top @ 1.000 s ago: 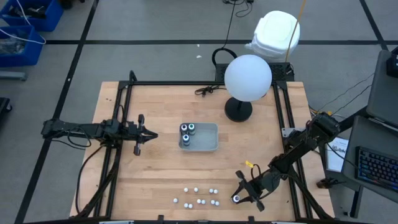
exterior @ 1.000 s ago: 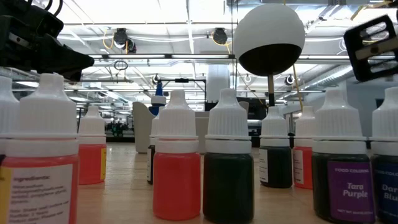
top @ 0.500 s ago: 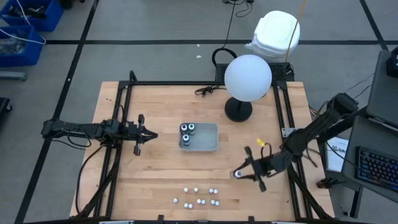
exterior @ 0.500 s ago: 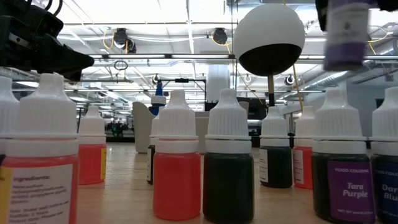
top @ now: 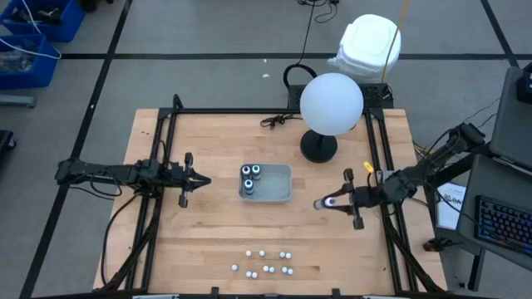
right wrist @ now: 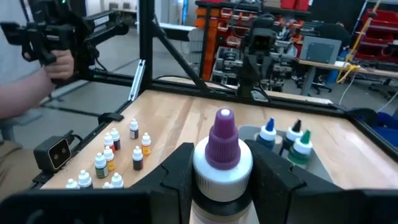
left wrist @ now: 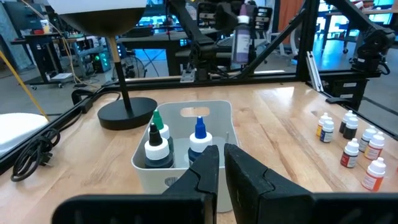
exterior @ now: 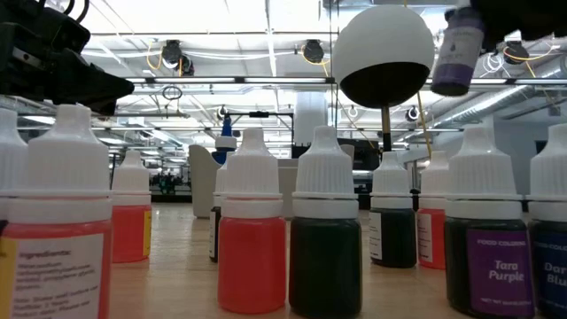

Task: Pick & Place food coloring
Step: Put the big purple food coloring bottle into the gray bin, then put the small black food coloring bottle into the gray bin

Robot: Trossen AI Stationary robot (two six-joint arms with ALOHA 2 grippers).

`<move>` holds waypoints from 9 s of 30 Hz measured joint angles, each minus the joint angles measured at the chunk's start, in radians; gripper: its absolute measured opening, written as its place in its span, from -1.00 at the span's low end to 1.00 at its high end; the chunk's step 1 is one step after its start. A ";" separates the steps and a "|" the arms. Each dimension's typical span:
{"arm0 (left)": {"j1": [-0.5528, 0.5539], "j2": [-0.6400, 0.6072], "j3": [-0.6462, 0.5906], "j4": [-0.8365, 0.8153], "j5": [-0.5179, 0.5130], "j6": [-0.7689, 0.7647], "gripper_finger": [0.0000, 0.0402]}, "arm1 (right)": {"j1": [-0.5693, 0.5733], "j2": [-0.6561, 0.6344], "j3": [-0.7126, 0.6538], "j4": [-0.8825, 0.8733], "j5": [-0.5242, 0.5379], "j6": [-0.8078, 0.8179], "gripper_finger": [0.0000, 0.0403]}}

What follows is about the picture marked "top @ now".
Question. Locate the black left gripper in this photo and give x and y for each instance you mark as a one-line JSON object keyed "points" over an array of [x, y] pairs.
{"points": [[176, 177]]}

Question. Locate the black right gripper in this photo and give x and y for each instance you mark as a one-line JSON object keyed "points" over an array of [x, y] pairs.
{"points": [[365, 197]]}

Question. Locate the dark bottle white cap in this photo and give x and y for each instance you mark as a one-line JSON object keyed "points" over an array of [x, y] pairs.
{"points": [[329, 202]]}

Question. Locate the large black cap coloring bottle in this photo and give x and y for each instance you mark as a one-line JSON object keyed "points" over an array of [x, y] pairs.
{"points": [[246, 170]]}

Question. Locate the blue bottle white cap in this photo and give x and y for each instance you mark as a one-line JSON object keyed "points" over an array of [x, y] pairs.
{"points": [[248, 185]]}

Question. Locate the green bottle white cap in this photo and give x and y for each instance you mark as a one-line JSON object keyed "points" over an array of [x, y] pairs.
{"points": [[256, 170]]}

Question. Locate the grey plastic bin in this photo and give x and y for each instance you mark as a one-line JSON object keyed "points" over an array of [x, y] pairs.
{"points": [[274, 187]]}

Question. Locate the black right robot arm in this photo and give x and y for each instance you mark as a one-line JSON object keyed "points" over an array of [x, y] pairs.
{"points": [[432, 166]]}

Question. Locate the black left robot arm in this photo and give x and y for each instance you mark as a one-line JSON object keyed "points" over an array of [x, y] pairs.
{"points": [[104, 172]]}

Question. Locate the yellow tag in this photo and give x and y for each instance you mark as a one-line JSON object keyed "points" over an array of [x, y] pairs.
{"points": [[367, 167]]}

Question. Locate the white globe lamp black base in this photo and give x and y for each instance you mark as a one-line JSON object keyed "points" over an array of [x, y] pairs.
{"points": [[330, 104]]}

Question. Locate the black clamp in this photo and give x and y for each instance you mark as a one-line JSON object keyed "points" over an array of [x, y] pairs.
{"points": [[434, 245]]}

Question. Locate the white paper sheet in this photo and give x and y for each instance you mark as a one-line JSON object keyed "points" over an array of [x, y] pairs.
{"points": [[449, 212]]}

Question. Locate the grey desk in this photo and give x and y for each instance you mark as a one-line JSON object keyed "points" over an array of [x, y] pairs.
{"points": [[478, 178]]}

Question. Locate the white lidded bucket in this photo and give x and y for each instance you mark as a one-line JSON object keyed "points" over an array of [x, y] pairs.
{"points": [[365, 41]]}

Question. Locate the backlit black keyboard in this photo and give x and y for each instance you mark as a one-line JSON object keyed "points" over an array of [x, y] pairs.
{"points": [[503, 224]]}

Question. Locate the blue plastic bin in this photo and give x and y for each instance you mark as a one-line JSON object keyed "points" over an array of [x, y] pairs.
{"points": [[41, 79], [66, 25]]}

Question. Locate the grey metal bar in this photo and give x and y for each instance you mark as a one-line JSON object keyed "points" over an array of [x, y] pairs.
{"points": [[16, 101]]}

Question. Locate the black desk device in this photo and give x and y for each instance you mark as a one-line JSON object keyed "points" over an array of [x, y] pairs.
{"points": [[525, 83]]}

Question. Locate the black aluminium table frame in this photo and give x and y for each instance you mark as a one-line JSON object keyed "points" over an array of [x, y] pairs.
{"points": [[232, 111]]}

